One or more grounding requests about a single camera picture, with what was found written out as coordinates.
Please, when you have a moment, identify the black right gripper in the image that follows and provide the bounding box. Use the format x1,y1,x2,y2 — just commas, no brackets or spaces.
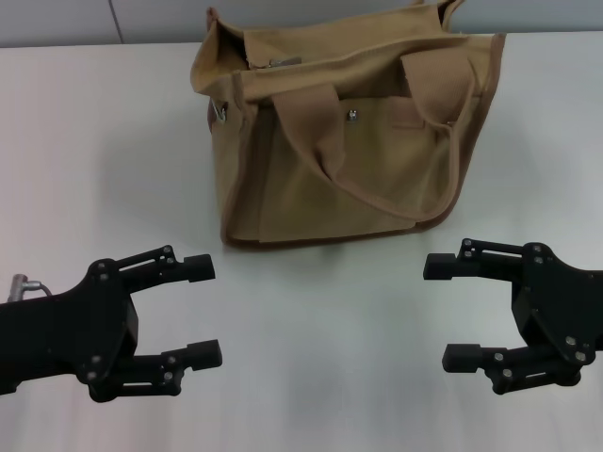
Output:
422,237,603,396

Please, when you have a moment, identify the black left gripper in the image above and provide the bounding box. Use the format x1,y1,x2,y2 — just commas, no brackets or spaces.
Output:
0,243,224,403

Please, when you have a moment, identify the left gripper cable plug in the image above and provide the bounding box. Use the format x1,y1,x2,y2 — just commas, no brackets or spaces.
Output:
8,272,54,301

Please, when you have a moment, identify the khaki canvas food bag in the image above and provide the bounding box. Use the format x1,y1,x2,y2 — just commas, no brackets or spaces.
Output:
189,0,508,258

